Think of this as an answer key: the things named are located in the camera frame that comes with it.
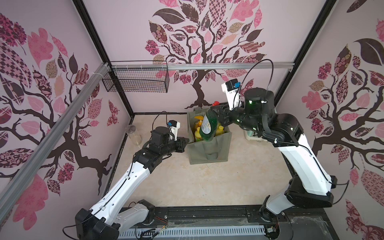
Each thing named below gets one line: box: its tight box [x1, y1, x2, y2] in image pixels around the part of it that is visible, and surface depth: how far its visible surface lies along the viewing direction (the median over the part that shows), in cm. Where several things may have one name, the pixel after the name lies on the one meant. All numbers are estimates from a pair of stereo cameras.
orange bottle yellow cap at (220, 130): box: [215, 125, 225, 136], surface depth 84 cm
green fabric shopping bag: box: [187, 107, 232, 165], surface depth 78 cm
